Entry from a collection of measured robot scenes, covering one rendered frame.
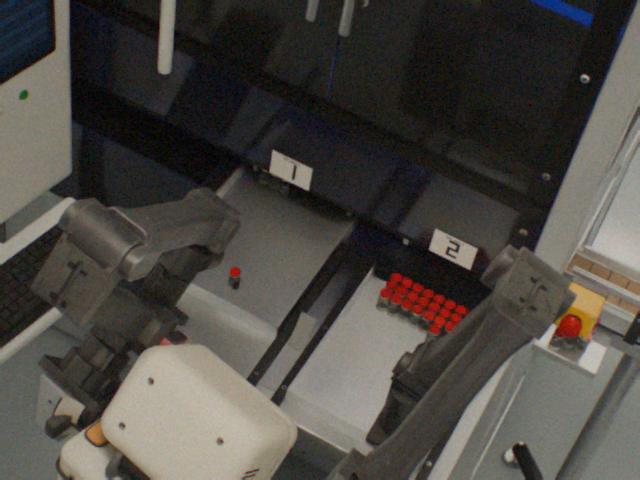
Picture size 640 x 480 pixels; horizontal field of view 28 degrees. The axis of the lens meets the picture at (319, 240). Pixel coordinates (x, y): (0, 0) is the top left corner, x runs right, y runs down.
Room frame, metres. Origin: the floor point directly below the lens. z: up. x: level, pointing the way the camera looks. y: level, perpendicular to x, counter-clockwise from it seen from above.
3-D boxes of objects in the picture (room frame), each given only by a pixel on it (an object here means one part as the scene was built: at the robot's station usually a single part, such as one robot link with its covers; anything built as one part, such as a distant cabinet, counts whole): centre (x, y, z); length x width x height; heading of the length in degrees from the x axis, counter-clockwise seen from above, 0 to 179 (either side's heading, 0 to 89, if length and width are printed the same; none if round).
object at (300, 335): (1.32, 0.01, 0.91); 0.14 x 0.03 x 0.06; 161
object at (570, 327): (1.44, -0.47, 0.99); 0.04 x 0.04 x 0.04; 71
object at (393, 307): (1.45, -0.21, 0.90); 0.18 x 0.02 x 0.05; 70
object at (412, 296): (1.47, -0.22, 0.90); 0.18 x 0.02 x 0.05; 70
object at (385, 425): (1.16, -0.19, 1.01); 0.10 x 0.07 x 0.07; 161
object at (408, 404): (1.17, -0.19, 1.07); 0.07 x 0.06 x 0.07; 160
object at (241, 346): (1.44, -0.03, 0.87); 0.70 x 0.48 x 0.02; 71
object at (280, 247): (1.56, 0.11, 0.90); 0.34 x 0.26 x 0.04; 161
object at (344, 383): (1.35, -0.18, 0.90); 0.34 x 0.26 x 0.04; 160
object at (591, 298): (1.48, -0.49, 1.00); 0.08 x 0.07 x 0.07; 161
